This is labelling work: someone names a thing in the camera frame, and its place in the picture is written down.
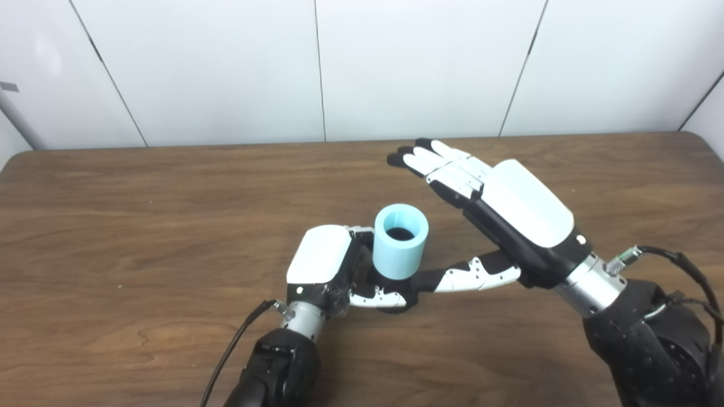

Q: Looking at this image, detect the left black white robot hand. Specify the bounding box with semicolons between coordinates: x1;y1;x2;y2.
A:
286;224;409;317

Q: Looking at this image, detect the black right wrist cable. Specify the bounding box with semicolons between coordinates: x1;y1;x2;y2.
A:
605;245;724;345

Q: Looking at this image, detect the grey wall corner strip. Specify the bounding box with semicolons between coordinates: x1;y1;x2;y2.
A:
0;90;46;150

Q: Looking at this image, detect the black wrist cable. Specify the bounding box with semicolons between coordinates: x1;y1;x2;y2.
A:
199;300;289;407
605;245;724;345

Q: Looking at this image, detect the light blue cylinder cup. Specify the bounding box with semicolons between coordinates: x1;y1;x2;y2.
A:
372;203;430;280

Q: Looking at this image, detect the black funnel nozzle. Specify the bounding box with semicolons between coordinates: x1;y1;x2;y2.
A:
367;226;432;314

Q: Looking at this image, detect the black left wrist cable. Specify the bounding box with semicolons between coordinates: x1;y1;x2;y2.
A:
199;300;289;407

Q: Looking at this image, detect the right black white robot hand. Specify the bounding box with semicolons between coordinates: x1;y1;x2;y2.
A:
387;138;593;293

